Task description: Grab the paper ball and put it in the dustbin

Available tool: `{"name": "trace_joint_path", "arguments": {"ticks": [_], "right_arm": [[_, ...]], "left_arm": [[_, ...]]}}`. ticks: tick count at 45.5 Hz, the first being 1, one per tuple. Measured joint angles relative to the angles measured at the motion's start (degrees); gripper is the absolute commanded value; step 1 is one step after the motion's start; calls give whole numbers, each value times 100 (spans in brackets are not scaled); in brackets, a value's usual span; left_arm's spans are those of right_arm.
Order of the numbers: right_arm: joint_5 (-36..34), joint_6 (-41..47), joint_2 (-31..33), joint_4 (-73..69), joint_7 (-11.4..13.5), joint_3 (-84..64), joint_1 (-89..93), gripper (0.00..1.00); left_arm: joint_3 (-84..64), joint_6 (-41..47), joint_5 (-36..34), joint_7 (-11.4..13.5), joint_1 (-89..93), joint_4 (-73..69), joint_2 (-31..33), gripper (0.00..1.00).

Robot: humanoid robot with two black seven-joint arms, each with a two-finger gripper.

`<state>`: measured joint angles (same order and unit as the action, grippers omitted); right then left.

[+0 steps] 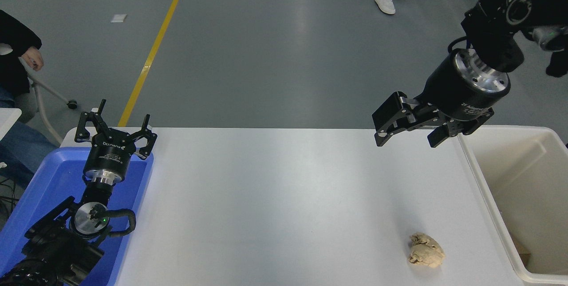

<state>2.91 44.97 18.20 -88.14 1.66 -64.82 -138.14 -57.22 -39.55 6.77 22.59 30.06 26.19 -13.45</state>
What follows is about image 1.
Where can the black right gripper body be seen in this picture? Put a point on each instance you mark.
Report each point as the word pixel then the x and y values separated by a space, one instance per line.
pixel 448 90

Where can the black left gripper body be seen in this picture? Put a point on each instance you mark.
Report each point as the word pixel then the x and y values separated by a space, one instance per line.
pixel 108 155

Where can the tan paper ball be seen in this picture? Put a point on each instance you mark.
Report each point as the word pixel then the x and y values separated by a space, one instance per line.
pixel 426 250

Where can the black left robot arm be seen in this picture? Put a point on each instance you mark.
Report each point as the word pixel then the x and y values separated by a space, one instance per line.
pixel 53 250

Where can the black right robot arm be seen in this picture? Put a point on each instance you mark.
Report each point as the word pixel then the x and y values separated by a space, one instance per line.
pixel 501 24

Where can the person's hand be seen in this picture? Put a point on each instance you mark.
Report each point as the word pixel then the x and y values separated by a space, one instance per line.
pixel 33 58

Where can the blue plastic tray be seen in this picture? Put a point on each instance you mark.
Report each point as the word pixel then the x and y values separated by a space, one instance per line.
pixel 49 179

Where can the small white side table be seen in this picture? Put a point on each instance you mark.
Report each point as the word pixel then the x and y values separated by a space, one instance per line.
pixel 8 119

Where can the large pale plastic bin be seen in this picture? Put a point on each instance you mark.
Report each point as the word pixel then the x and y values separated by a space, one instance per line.
pixel 532 175

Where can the small white paper scrap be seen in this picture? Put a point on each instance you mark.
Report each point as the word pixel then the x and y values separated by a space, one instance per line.
pixel 119 18

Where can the white frame wheeled chair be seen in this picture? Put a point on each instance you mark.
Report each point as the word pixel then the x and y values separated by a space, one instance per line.
pixel 42 108

